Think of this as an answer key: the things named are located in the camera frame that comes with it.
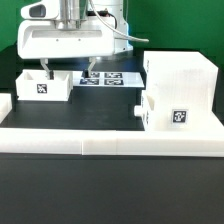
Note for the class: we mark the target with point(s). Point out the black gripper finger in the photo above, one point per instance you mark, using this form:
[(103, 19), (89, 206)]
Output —
[(87, 72), (44, 64)]

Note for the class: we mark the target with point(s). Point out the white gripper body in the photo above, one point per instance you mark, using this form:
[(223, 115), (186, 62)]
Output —
[(62, 29)]

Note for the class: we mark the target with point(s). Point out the white drawer tagged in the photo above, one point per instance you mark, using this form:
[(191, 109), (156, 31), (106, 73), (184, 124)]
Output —
[(145, 111), (33, 85)]

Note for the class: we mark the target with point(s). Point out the white drawer front tagged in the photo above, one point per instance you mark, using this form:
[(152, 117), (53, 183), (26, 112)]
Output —
[(145, 111)]

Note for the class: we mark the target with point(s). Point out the white drawer cabinet box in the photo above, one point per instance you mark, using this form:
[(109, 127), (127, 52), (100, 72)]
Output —
[(182, 85)]

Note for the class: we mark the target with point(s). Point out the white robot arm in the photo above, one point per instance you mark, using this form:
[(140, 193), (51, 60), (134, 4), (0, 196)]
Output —
[(110, 22)]

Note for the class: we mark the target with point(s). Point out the white marker tag sheet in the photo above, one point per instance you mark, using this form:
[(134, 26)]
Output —
[(109, 79)]

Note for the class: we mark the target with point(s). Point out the white foam border wall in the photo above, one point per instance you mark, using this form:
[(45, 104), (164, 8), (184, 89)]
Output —
[(203, 143)]

